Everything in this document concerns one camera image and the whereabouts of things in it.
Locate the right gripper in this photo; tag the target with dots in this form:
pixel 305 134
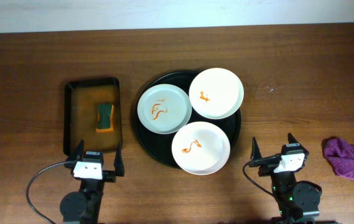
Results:
pixel 264 160

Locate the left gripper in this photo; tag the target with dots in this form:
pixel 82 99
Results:
pixel 109 176

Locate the green orange sponge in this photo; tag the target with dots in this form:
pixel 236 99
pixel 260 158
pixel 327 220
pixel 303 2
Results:
pixel 105 114

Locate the white plate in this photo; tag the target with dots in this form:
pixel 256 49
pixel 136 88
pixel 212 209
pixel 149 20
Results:
pixel 216 93
pixel 200 148

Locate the grey plate with sauce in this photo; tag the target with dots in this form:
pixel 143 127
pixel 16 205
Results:
pixel 164 109

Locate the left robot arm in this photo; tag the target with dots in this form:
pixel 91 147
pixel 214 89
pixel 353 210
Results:
pixel 83 205

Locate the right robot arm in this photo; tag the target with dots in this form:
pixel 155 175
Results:
pixel 298 202

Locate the rectangular black tray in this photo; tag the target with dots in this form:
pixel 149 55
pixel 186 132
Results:
pixel 81 100

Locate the round black tray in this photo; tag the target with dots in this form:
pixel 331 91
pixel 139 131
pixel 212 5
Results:
pixel 159 145

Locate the purple cloth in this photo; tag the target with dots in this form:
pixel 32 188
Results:
pixel 340 154

